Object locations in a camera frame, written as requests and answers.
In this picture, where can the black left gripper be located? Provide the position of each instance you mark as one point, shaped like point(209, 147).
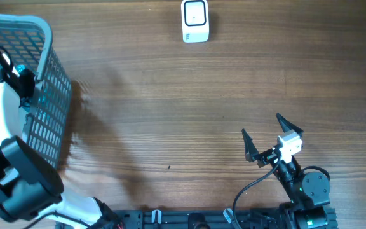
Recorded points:
point(27, 75)

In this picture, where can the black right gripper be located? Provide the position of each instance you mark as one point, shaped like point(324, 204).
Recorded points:
point(252, 152)

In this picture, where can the teal mouthwash bottle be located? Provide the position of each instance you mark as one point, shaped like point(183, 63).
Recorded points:
point(37, 91)

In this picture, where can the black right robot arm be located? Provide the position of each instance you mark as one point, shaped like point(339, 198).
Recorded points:
point(308, 189)

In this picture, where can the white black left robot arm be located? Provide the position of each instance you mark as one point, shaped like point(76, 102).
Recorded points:
point(30, 187)

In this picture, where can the white barcode scanner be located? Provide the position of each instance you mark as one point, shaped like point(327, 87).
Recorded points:
point(195, 21)

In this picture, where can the grey plastic mesh basket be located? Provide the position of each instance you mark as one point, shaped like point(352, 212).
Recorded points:
point(29, 41)

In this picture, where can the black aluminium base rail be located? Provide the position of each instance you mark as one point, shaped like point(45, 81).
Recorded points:
point(202, 219)

